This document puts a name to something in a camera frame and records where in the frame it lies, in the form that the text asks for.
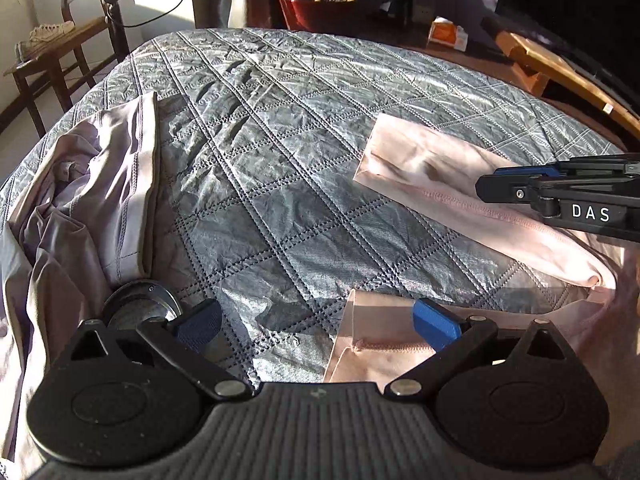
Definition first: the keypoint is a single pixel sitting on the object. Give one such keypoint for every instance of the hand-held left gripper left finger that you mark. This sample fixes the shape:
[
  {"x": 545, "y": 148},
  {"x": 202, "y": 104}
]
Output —
[{"x": 199, "y": 321}]

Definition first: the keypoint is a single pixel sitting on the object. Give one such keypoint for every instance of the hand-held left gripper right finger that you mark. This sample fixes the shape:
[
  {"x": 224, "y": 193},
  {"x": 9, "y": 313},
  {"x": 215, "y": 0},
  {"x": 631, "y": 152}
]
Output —
[{"x": 434, "y": 326}]

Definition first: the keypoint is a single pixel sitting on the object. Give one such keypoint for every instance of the orange and white box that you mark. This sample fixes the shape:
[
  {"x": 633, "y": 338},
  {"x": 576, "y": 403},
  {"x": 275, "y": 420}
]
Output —
[{"x": 447, "y": 34}]

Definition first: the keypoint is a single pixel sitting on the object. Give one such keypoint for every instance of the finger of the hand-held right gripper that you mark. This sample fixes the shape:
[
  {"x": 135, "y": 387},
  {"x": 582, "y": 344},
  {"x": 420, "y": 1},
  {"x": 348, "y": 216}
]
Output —
[
  {"x": 530, "y": 170},
  {"x": 505, "y": 191}
]

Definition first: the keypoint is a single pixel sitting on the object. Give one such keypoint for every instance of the pink shirt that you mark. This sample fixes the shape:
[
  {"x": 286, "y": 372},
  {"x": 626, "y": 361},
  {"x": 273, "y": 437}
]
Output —
[{"x": 425, "y": 160}]

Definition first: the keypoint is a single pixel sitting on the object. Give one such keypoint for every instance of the red plant pot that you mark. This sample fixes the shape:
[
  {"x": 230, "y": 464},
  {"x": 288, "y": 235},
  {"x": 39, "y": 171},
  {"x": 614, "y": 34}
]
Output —
[{"x": 315, "y": 12}]

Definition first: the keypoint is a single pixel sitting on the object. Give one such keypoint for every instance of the wooden frame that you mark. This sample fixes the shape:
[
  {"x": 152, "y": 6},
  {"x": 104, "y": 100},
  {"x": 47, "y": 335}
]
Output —
[{"x": 550, "y": 67}]

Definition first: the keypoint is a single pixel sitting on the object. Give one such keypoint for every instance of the white sneaker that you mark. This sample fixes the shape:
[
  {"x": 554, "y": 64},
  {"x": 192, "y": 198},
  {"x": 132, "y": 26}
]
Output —
[{"x": 52, "y": 31}]

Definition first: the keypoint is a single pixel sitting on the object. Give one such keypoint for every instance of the grey quilted blanket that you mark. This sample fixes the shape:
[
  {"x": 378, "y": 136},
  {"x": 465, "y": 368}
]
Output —
[{"x": 275, "y": 160}]

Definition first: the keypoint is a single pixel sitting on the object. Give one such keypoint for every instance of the dark screen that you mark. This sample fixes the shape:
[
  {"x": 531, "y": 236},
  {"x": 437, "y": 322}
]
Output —
[{"x": 575, "y": 0}]

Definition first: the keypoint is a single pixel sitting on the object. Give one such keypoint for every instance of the wooden chair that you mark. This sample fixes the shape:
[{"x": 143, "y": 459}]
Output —
[{"x": 60, "y": 45}]

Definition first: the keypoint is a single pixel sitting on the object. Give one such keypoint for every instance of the lilac garment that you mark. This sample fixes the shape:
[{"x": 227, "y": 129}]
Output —
[{"x": 75, "y": 210}]

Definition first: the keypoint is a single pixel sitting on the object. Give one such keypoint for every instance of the round metal disc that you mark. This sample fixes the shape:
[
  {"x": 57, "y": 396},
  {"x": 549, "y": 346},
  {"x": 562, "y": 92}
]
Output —
[{"x": 142, "y": 305}]

